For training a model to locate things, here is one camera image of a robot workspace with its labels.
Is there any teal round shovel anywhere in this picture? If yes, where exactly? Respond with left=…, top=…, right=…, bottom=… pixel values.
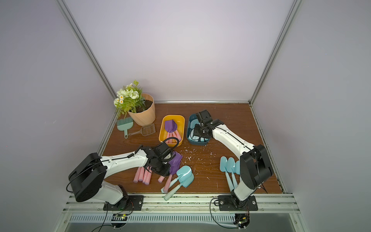
left=188, top=130, right=200, bottom=142

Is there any purple square shovel pink handle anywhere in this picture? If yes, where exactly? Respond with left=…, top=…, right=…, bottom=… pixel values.
left=174, top=130, right=182, bottom=142

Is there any purple pointed shovel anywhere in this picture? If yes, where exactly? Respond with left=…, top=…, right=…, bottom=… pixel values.
left=172, top=132, right=177, bottom=144

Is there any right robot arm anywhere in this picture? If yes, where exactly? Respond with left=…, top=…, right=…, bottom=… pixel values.
left=194, top=110, right=274, bottom=209

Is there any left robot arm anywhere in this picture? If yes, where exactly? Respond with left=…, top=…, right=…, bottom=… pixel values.
left=68, top=142, right=176, bottom=209

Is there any dark teal storage box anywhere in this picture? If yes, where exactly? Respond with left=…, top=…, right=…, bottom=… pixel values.
left=186, top=114, right=210, bottom=146

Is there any yellow storage box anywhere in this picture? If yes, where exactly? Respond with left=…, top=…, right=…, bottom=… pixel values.
left=158, top=115, right=185, bottom=147

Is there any beige flower pot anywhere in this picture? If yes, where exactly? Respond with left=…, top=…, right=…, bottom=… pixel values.
left=128, top=93, right=156, bottom=126

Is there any green small brush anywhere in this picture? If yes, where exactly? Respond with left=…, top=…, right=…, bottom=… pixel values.
left=117, top=117, right=134, bottom=139

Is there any artificial flower plant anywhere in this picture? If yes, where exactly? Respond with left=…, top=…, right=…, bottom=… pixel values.
left=114, top=80, right=147, bottom=116

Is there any left circuit board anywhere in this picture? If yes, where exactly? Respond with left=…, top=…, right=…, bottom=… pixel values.
left=111, top=214, right=128, bottom=230

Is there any circuit board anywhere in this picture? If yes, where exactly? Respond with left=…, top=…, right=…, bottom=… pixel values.
left=111, top=214, right=128, bottom=230
left=233, top=214, right=250, bottom=230

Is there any right circuit board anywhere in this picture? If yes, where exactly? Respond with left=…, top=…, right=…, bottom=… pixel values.
left=233, top=214, right=250, bottom=230

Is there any aluminium front rail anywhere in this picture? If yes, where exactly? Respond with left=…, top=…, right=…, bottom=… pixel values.
left=62, top=193, right=300, bottom=215

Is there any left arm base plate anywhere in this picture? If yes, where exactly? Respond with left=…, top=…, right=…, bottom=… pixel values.
left=103, top=195, right=144, bottom=211

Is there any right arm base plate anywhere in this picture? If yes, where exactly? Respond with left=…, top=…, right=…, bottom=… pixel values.
left=217, top=195, right=258, bottom=211

